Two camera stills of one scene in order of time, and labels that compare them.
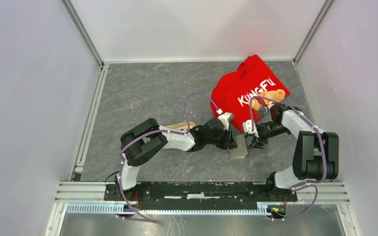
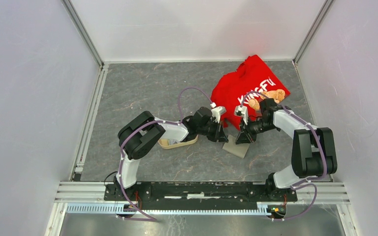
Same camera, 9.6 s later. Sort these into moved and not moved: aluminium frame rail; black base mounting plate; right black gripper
Moved: right black gripper
Not moved: aluminium frame rail; black base mounting plate
